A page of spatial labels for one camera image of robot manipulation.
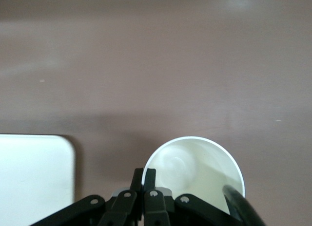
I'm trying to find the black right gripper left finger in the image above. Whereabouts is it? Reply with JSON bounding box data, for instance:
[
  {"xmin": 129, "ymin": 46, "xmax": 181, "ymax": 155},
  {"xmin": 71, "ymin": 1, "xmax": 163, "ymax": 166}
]
[{"xmin": 29, "ymin": 168, "xmax": 144, "ymax": 226}]

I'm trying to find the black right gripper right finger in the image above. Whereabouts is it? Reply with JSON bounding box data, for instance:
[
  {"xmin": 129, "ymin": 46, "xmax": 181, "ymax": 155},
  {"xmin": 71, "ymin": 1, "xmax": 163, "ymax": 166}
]
[{"xmin": 142, "ymin": 168, "xmax": 244, "ymax": 226}]

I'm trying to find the white plastic cup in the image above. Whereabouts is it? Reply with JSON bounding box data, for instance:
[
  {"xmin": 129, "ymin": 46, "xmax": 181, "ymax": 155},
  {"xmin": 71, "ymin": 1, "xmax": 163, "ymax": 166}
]
[{"xmin": 141, "ymin": 136, "xmax": 246, "ymax": 216}]

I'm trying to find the beige bear print tray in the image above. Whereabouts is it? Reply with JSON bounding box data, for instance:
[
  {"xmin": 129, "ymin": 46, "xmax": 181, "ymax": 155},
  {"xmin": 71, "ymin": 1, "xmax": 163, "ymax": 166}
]
[{"xmin": 0, "ymin": 133, "xmax": 76, "ymax": 218}]

